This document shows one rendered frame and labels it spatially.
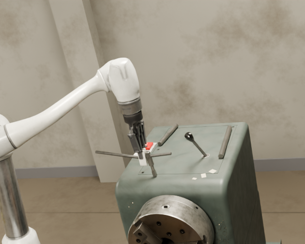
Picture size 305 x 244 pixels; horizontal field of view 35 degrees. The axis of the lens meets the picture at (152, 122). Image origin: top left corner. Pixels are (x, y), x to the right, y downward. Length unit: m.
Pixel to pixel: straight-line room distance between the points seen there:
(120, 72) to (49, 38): 2.79
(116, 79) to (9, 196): 0.69
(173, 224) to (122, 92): 0.52
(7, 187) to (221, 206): 0.87
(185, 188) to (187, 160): 0.20
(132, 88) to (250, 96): 2.42
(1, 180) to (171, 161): 0.71
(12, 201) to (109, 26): 2.44
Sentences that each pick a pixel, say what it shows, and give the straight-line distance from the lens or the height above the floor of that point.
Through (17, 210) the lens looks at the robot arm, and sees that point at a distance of 2.17.
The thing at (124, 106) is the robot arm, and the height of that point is 1.59.
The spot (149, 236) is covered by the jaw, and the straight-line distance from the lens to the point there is 1.85.
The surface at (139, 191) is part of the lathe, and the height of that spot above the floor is 1.23.
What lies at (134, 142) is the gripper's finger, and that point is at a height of 1.44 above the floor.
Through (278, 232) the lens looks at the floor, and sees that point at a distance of 3.70.
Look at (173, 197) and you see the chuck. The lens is 1.89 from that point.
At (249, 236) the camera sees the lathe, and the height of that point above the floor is 0.83.
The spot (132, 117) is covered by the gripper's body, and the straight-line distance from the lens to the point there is 1.88.
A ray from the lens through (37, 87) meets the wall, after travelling 4.82.
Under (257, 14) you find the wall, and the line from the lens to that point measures 3.95.
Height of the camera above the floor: 2.21
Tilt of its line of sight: 22 degrees down
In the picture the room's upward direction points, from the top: 13 degrees counter-clockwise
